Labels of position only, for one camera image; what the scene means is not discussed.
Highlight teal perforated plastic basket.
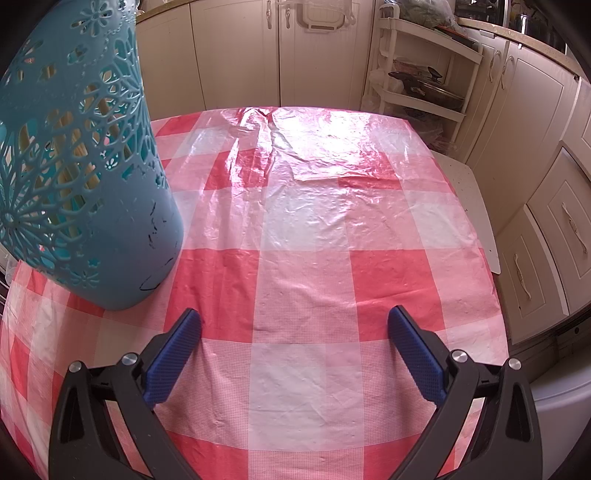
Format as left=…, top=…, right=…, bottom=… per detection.
left=0, top=0, right=185, bottom=311

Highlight cream kitchen base cabinets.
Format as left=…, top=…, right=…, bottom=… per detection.
left=134, top=0, right=591, bottom=347

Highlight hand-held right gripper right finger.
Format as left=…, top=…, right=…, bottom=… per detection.
left=387, top=305, right=543, bottom=480

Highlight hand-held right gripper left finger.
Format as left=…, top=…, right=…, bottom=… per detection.
left=48, top=308, right=204, bottom=480

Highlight pink checked plastic tablecloth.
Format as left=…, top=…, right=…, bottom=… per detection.
left=0, top=105, right=511, bottom=480

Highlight white door-hung bin frame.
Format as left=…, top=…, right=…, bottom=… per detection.
left=300, top=0, right=347, bottom=33

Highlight white tiered storage cart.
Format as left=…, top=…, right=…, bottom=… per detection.
left=365, top=7, right=483, bottom=153

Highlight steel pan with glass lid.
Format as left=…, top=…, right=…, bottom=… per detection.
left=388, top=67, right=465, bottom=112

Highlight bag of green vegetables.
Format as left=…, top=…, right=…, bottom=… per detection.
left=399, top=0, right=458, bottom=28

